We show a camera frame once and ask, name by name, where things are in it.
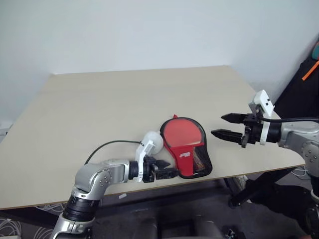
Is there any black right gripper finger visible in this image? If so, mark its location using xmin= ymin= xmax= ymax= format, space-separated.
xmin=220 ymin=112 xmax=248 ymax=124
xmin=210 ymin=128 xmax=243 ymax=144

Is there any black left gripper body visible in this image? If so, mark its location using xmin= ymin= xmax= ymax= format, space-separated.
xmin=143 ymin=156 xmax=160 ymax=184

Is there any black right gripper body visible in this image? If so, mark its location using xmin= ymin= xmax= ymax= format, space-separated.
xmin=240 ymin=113 xmax=264 ymax=148

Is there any red black paddle case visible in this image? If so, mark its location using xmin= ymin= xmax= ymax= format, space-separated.
xmin=159 ymin=114 xmax=213 ymax=179

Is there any red table tennis paddle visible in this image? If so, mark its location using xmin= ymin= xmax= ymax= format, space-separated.
xmin=161 ymin=119 xmax=208 ymax=174

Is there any white round ball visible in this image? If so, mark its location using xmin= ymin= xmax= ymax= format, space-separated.
xmin=144 ymin=130 xmax=164 ymax=155

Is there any black bag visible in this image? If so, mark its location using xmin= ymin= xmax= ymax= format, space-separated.
xmin=272 ymin=31 xmax=319 ymax=120

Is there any dark rounded shape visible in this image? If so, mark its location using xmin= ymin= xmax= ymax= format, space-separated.
xmin=188 ymin=211 xmax=226 ymax=239

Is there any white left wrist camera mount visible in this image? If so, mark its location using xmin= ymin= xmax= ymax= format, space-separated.
xmin=135 ymin=140 xmax=156 ymax=184

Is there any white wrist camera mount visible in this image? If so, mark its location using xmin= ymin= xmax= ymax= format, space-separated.
xmin=250 ymin=90 xmax=275 ymax=146
xmin=135 ymin=140 xmax=156 ymax=184

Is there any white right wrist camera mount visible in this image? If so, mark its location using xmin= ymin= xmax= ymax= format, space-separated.
xmin=250 ymin=90 xmax=275 ymax=146

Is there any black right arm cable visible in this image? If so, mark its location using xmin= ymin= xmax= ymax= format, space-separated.
xmin=261 ymin=117 xmax=319 ymax=124

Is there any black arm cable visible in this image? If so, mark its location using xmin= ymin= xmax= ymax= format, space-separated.
xmin=84 ymin=140 xmax=143 ymax=165
xmin=261 ymin=117 xmax=319 ymax=124

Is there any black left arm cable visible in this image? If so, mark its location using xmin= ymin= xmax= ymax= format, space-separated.
xmin=84 ymin=140 xmax=143 ymax=165

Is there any black table frame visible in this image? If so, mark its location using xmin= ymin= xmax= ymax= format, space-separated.
xmin=224 ymin=166 xmax=310 ymax=209

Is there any orange strap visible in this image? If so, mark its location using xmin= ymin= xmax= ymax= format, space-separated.
xmin=302 ymin=59 xmax=319 ymax=81

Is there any white floor cable bundle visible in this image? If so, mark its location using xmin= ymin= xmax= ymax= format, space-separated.
xmin=0 ymin=198 xmax=67 ymax=239

